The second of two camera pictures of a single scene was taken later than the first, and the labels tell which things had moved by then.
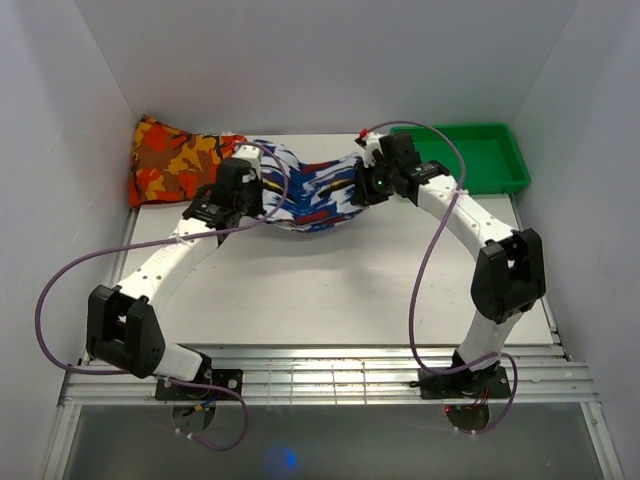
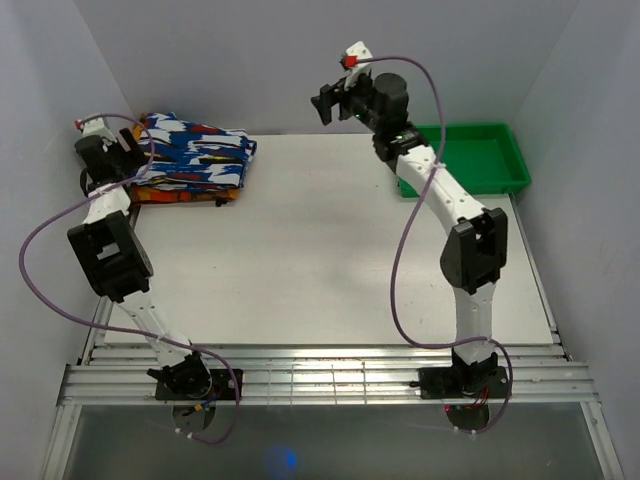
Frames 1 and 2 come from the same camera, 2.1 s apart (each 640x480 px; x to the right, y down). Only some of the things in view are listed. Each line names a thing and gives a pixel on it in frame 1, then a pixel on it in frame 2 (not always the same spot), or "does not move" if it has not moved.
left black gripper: [256, 209] to [134, 159]
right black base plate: [472, 383] does not move
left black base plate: [231, 379] does not move
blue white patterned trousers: [307, 196] to [192, 155]
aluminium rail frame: [353, 375] does not move
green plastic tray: [492, 161] does not move
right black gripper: [363, 194] to [324, 103]
